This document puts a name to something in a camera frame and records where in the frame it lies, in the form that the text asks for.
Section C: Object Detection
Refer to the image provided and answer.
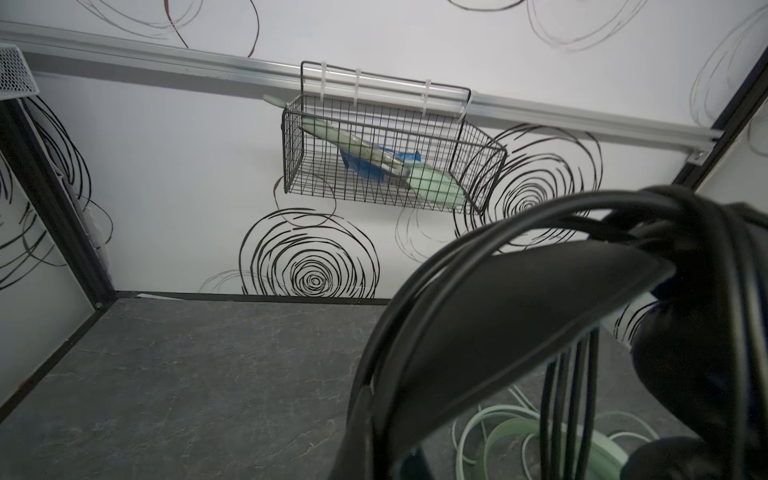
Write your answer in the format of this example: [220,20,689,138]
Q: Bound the black wire basket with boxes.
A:
[280,61,507,213]

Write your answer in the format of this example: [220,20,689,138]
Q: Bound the blue item in basket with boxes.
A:
[340,149,422,183]

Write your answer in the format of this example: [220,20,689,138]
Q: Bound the mint green headphones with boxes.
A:
[451,383,661,480]

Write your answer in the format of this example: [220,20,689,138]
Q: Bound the black gaming headphones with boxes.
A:
[331,186,767,479]

